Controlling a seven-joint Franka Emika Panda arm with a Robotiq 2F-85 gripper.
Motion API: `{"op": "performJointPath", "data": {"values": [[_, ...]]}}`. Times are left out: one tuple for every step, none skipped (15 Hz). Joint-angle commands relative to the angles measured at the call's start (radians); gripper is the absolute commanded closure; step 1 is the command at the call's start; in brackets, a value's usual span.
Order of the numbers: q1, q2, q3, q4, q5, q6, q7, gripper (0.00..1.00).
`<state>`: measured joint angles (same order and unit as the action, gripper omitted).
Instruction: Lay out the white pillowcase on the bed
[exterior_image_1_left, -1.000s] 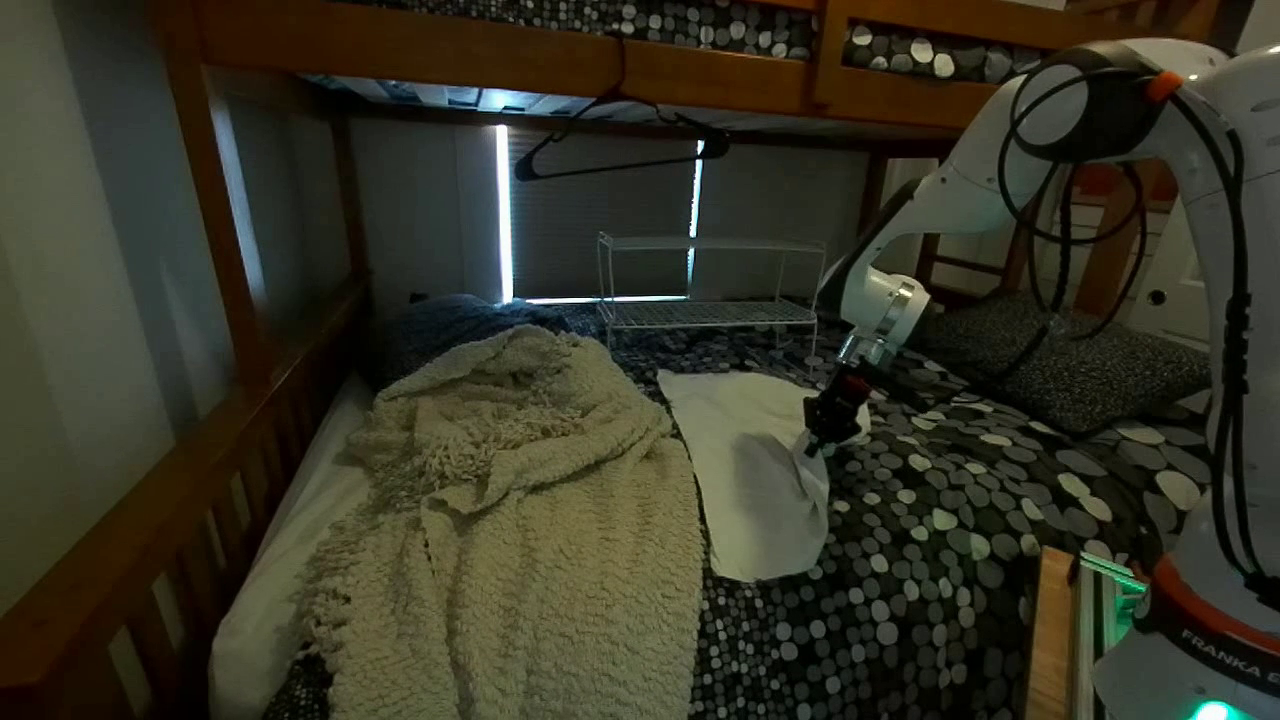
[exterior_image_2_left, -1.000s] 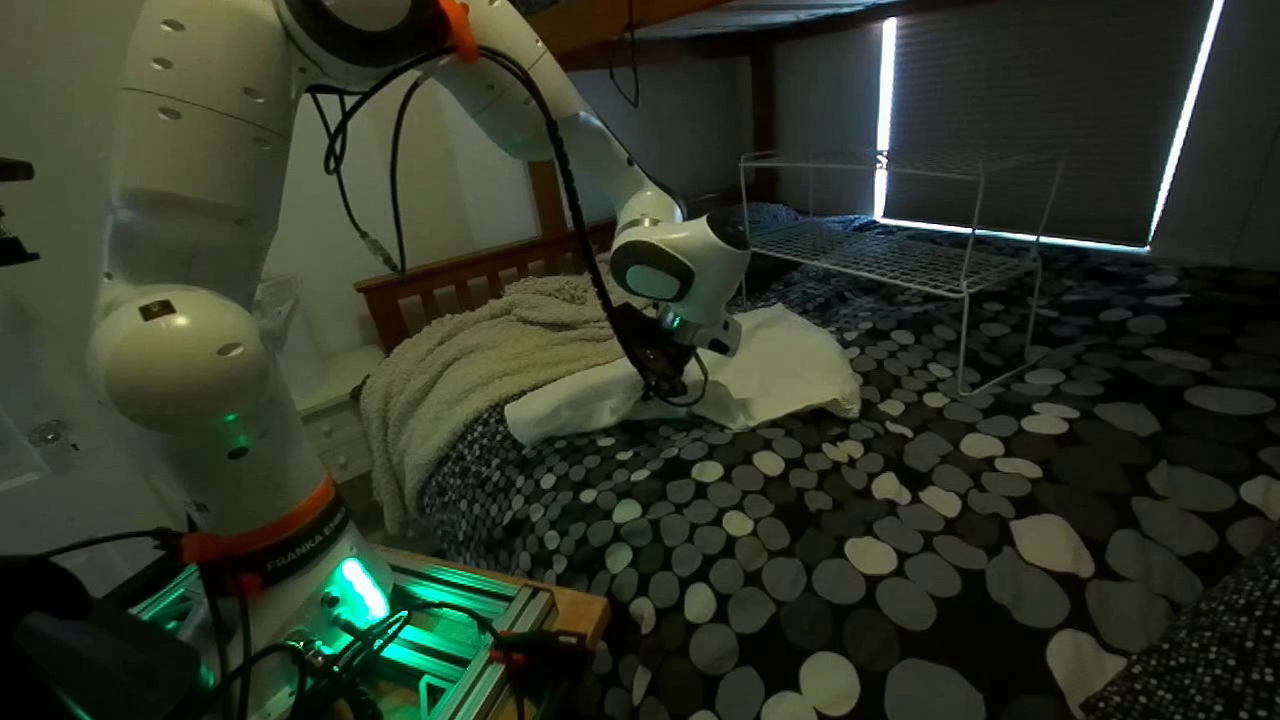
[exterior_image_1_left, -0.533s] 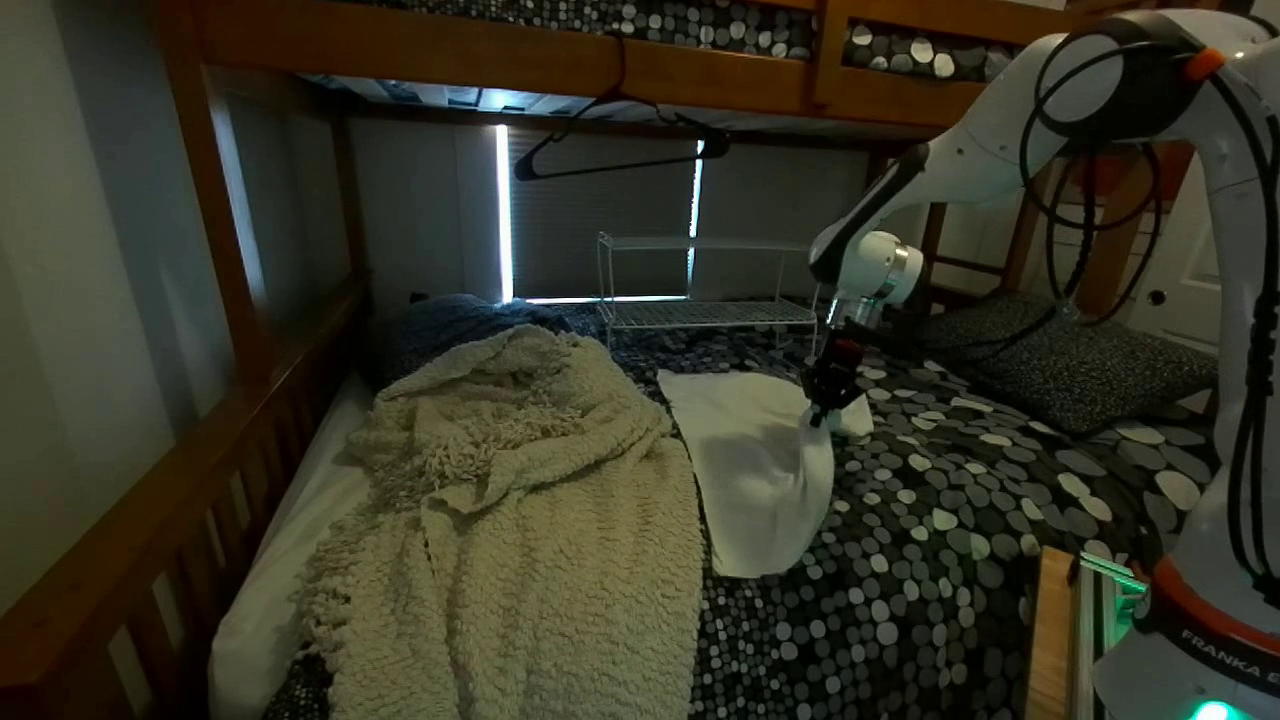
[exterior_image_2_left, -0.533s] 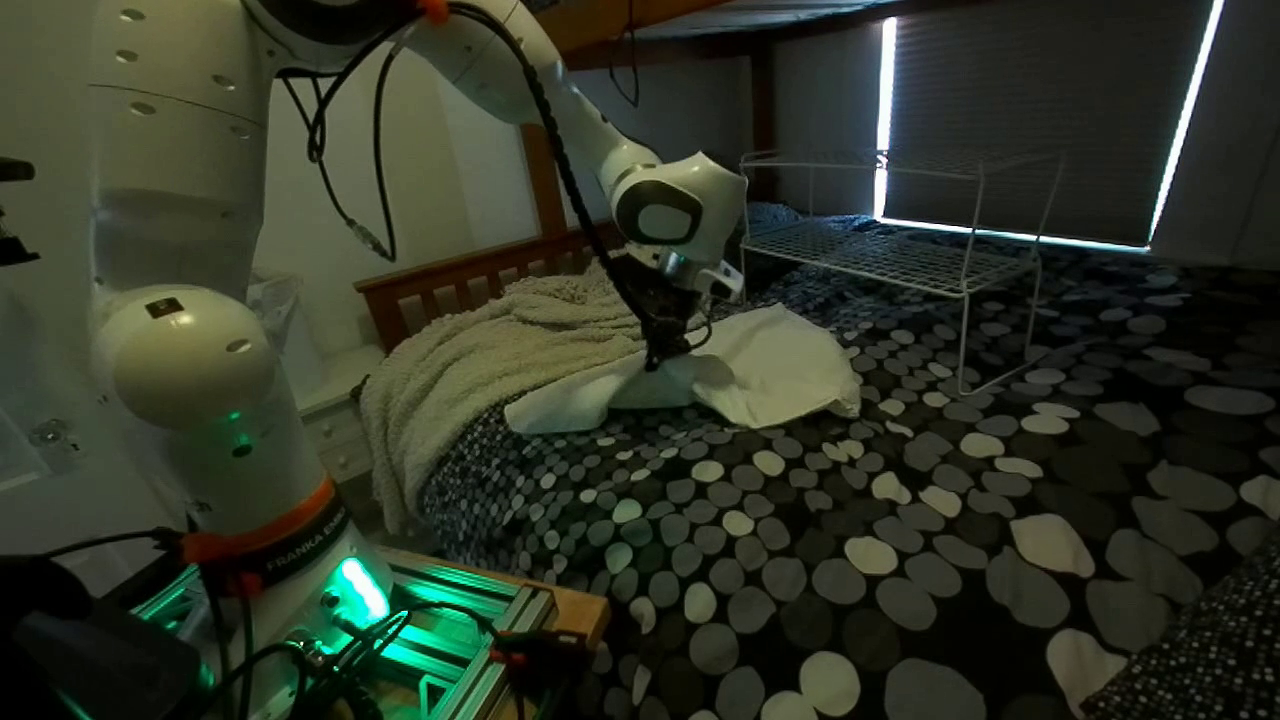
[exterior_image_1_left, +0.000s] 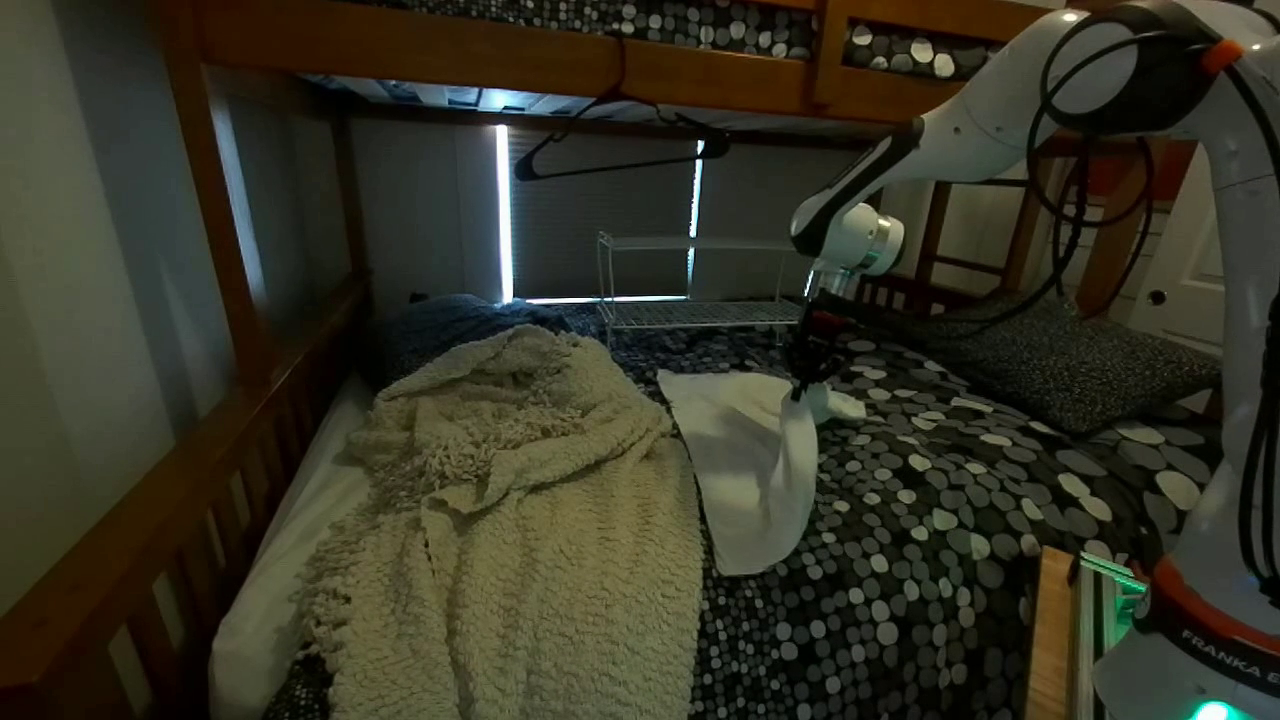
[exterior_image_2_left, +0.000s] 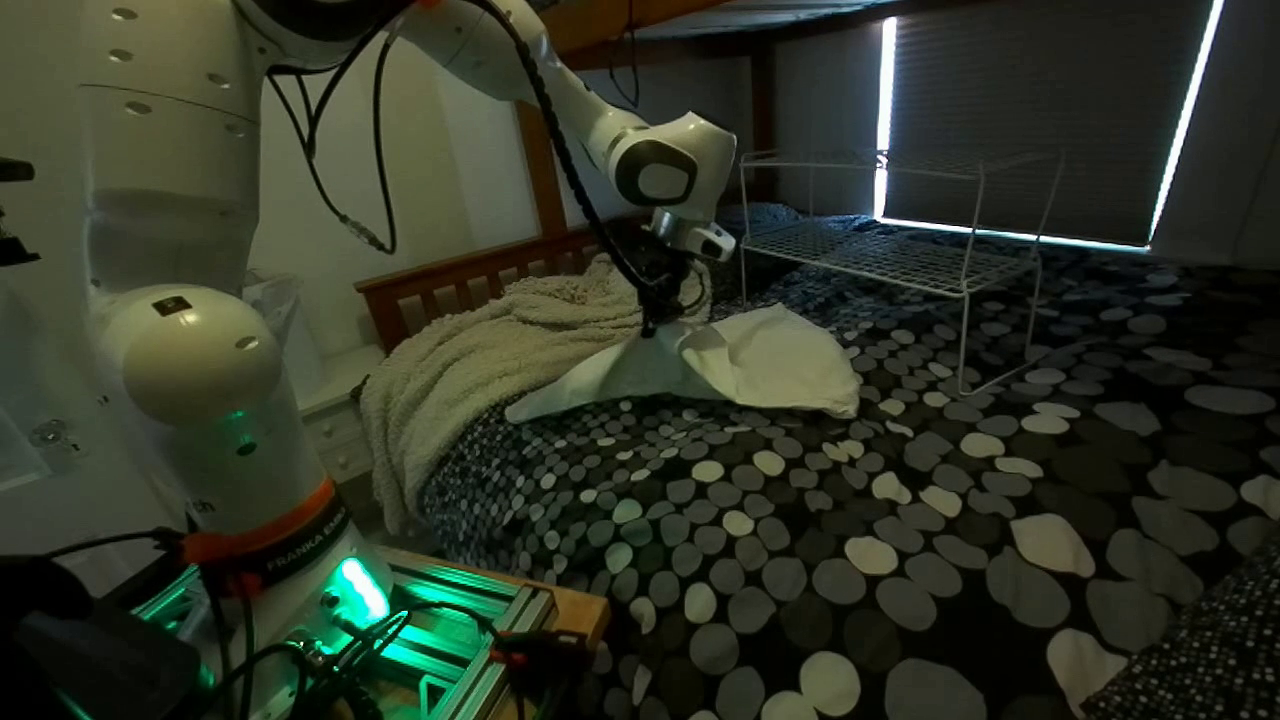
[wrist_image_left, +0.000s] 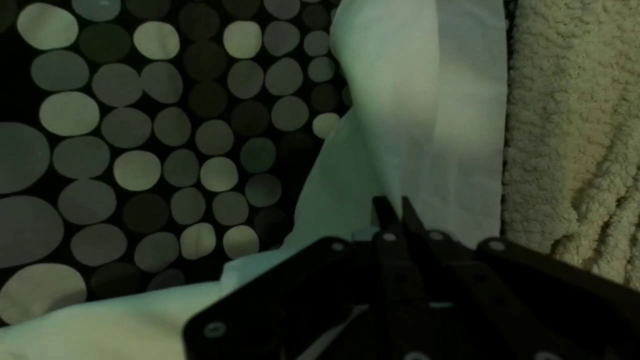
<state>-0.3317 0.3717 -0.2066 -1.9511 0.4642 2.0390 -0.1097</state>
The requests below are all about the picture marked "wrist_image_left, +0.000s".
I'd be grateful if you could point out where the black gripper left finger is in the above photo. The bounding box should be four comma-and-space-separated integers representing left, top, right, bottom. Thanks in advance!
370, 194, 437, 360

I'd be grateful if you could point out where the cream knitted blanket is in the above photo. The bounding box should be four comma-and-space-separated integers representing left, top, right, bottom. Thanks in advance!
500, 0, 640, 292

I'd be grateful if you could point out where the black grey spotted duvet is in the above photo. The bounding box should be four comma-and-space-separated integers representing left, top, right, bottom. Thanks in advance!
0, 0, 358, 330

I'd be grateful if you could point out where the white pillowcase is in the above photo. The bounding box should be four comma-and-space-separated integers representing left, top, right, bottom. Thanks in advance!
0, 0, 511, 360

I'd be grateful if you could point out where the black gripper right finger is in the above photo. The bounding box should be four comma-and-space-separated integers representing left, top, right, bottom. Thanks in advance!
398, 194, 568, 360

